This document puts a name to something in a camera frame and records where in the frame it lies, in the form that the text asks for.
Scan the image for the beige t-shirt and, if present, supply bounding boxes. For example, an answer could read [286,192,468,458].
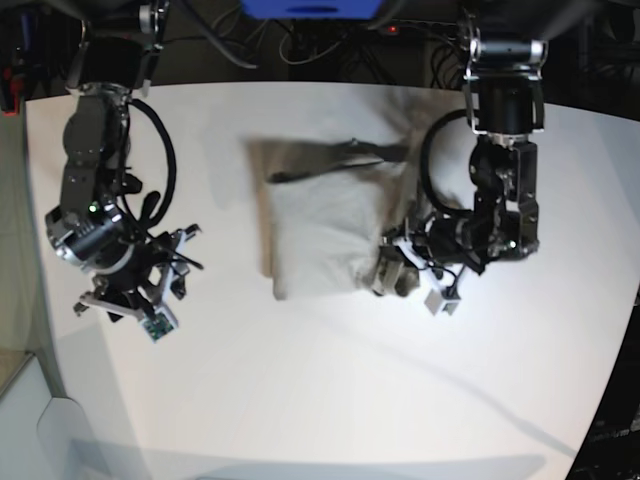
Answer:
[244,85,462,301]

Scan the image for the white cabinet corner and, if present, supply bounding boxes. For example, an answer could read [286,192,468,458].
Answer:
[0,349,146,480]

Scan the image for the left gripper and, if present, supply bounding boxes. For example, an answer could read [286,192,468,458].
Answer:
[371,214,480,301]

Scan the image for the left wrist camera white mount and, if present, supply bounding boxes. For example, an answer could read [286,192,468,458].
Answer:
[424,288,461,316]

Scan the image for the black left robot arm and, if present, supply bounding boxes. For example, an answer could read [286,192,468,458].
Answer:
[371,1,548,307]

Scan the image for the red black clamp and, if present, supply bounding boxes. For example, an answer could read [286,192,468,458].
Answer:
[1,62,26,116]

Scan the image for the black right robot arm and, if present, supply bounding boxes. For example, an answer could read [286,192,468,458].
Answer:
[45,1,201,340]

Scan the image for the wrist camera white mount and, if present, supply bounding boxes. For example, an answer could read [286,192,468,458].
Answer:
[424,288,461,316]
[140,306,179,343]

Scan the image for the blue plastic box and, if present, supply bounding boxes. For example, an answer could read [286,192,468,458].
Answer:
[241,0,382,20]

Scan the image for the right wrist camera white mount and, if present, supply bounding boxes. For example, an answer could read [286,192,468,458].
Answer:
[140,306,179,343]

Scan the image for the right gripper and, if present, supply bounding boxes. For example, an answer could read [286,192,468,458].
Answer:
[73,224,203,325]

